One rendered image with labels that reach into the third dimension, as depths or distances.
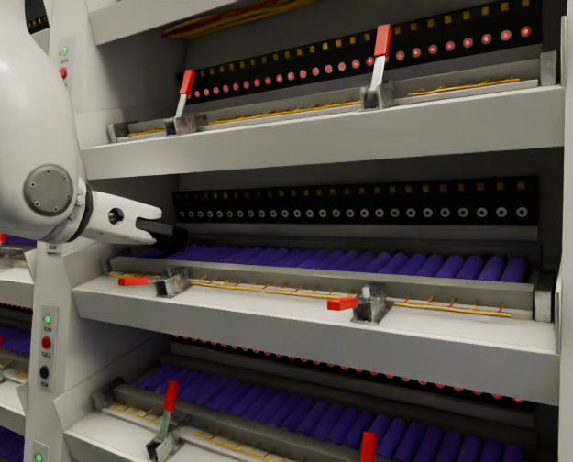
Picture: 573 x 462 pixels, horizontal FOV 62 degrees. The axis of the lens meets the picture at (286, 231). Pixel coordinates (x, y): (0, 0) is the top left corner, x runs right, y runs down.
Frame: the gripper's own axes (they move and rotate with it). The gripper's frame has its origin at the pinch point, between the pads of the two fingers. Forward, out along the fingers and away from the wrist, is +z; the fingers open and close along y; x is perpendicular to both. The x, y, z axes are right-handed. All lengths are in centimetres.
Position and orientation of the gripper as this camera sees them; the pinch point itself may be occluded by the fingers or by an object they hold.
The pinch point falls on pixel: (165, 237)
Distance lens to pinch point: 70.8
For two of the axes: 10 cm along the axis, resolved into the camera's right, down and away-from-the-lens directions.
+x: -1.3, 9.8, -1.8
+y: -8.4, -0.1, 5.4
